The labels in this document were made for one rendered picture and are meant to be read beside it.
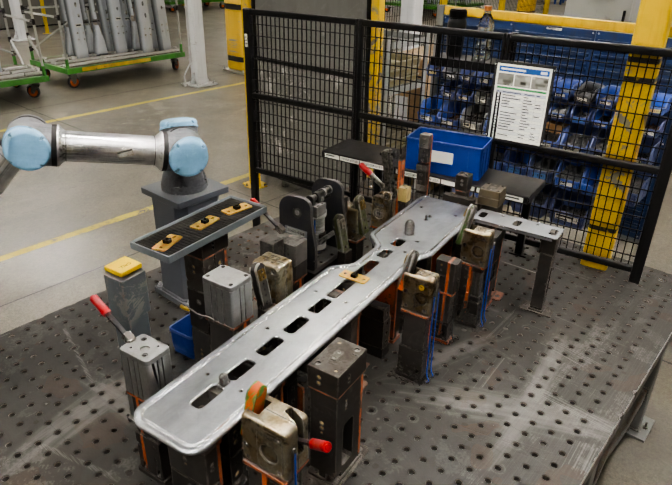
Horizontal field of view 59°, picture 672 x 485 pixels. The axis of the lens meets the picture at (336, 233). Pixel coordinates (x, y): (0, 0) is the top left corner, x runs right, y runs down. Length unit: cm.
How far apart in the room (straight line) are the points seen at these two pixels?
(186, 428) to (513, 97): 171
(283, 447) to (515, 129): 165
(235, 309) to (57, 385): 65
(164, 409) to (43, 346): 86
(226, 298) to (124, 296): 23
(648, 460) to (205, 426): 202
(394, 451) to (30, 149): 122
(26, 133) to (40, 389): 71
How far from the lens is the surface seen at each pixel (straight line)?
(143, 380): 135
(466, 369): 186
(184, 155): 178
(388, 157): 200
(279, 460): 115
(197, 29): 854
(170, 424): 124
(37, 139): 175
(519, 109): 239
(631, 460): 280
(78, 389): 186
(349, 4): 394
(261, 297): 152
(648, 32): 231
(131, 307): 147
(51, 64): 910
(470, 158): 230
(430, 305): 162
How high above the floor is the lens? 184
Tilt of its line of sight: 26 degrees down
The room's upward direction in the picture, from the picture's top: 1 degrees clockwise
